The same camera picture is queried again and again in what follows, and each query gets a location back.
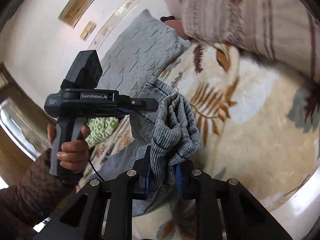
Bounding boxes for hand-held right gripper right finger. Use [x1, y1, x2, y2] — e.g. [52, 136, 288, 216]
[176, 161, 293, 240]

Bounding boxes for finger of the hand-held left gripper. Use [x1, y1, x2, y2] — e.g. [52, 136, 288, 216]
[129, 97, 159, 111]

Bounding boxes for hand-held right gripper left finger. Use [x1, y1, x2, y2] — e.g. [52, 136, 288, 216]
[32, 146, 153, 240]

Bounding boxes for blue denim pants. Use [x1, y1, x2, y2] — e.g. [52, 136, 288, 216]
[101, 76, 200, 218]

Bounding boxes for person's left forearm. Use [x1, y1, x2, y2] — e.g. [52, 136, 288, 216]
[0, 150, 83, 240]

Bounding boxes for person's left hand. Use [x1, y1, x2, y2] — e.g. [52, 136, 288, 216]
[47, 124, 91, 171]

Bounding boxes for green patterned quilt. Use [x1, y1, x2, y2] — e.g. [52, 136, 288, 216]
[86, 117, 120, 148]

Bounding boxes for grey quilted blanket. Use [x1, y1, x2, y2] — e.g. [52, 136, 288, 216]
[96, 9, 192, 90]

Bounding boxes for wooden door with glass panel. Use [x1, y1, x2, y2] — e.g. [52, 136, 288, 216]
[0, 65, 50, 165]

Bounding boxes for leaf print blanket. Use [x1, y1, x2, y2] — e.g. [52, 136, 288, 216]
[82, 41, 320, 240]

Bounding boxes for reddish brown cushion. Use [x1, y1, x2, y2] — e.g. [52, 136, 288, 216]
[155, 0, 193, 40]

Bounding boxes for white headboard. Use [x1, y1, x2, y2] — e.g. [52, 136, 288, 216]
[86, 0, 165, 53]

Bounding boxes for striped beige pillow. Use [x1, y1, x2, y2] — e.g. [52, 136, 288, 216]
[180, 0, 320, 80]

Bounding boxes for black cable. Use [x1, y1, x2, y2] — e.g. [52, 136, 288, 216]
[89, 159, 104, 182]

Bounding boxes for small gold framed wall picture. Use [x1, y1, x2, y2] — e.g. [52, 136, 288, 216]
[80, 22, 97, 40]

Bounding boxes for large gold framed wall picture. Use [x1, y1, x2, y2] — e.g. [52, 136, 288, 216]
[58, 0, 95, 28]

